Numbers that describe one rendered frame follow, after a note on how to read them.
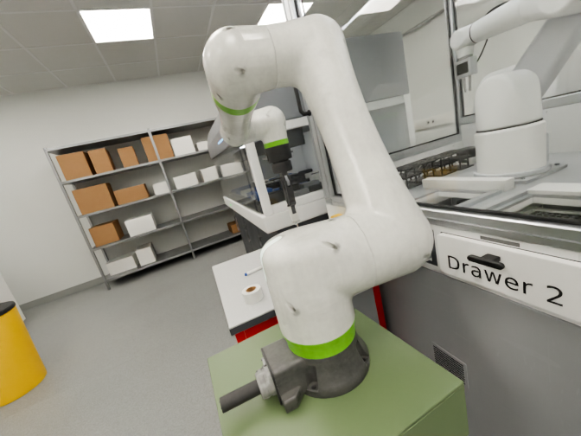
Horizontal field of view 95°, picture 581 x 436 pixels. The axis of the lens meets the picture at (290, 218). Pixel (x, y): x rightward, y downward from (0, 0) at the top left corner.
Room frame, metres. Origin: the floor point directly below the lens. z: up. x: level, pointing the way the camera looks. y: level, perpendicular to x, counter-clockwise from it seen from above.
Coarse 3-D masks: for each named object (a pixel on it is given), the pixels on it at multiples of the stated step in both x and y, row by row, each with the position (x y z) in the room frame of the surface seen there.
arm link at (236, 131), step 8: (224, 112) 0.69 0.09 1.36; (248, 112) 0.69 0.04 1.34; (224, 120) 0.79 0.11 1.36; (232, 120) 0.74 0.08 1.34; (240, 120) 0.74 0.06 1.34; (248, 120) 0.80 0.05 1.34; (224, 128) 0.87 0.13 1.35; (232, 128) 0.82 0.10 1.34; (240, 128) 0.83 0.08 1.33; (248, 128) 0.89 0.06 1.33; (224, 136) 0.94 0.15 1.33; (232, 136) 0.90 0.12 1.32; (240, 136) 0.90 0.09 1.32; (248, 136) 0.96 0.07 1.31; (232, 144) 0.97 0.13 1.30; (240, 144) 0.98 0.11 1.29
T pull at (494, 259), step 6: (468, 258) 0.54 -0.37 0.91; (474, 258) 0.53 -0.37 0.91; (480, 258) 0.52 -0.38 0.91; (486, 258) 0.52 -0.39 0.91; (492, 258) 0.51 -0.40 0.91; (498, 258) 0.51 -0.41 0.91; (480, 264) 0.52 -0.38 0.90; (486, 264) 0.50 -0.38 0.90; (492, 264) 0.49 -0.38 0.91; (498, 264) 0.48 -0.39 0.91
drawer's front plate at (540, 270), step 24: (456, 240) 0.60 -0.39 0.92; (480, 240) 0.56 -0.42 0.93; (456, 264) 0.61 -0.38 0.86; (504, 264) 0.50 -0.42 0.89; (528, 264) 0.46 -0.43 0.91; (552, 264) 0.43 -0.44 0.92; (576, 264) 0.40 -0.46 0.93; (504, 288) 0.51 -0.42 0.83; (528, 288) 0.46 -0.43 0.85; (552, 288) 0.43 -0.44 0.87; (576, 288) 0.39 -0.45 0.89; (576, 312) 0.39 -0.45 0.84
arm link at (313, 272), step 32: (320, 224) 0.41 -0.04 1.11; (352, 224) 0.39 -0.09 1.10; (288, 256) 0.35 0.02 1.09; (320, 256) 0.35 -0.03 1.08; (352, 256) 0.36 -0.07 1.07; (288, 288) 0.35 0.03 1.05; (320, 288) 0.34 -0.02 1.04; (352, 288) 0.36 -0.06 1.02; (288, 320) 0.36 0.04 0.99; (320, 320) 0.34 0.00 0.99; (352, 320) 0.37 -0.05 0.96; (320, 352) 0.34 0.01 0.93
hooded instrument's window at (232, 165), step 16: (304, 128) 1.65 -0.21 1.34; (256, 144) 1.55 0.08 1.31; (304, 144) 1.64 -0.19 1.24; (224, 160) 2.38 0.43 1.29; (240, 160) 1.72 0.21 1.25; (304, 160) 1.64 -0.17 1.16; (224, 176) 2.70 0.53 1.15; (240, 176) 1.87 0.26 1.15; (272, 176) 1.57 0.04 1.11; (304, 176) 1.63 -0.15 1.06; (224, 192) 3.11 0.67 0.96; (240, 192) 2.05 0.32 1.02; (256, 192) 1.56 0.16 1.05; (272, 192) 1.56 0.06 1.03; (304, 192) 1.62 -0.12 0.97; (256, 208) 1.67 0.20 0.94
